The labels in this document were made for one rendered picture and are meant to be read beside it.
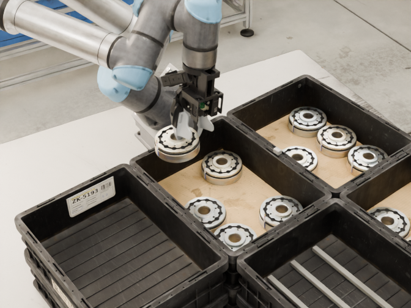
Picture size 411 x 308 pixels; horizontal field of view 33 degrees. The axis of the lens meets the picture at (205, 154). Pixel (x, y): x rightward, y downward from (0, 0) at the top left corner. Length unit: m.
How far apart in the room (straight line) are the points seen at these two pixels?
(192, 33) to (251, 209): 0.48
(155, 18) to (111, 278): 0.57
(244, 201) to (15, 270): 0.59
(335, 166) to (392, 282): 0.38
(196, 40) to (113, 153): 0.71
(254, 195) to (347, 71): 2.09
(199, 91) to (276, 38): 2.49
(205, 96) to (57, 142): 0.76
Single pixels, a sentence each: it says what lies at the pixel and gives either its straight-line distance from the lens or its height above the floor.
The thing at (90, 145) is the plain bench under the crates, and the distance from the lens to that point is 2.08.
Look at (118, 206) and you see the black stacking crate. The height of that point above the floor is 0.83.
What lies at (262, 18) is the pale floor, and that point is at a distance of 4.15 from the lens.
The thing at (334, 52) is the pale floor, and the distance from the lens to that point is 3.85.
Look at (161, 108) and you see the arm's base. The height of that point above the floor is 0.88.
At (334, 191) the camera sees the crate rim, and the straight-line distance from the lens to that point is 1.57.
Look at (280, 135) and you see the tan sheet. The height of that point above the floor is 0.83.
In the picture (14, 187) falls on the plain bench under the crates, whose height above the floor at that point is 0.70.
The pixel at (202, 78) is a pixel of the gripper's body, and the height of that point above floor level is 1.19.
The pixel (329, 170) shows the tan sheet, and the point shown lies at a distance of 1.78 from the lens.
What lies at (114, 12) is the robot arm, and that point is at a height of 1.17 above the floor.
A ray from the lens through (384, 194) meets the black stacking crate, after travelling 1.71.
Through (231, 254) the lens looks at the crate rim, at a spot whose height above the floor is 0.93.
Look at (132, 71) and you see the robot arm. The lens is 1.42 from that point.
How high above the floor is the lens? 1.99
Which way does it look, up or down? 40 degrees down
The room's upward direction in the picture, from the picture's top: 2 degrees counter-clockwise
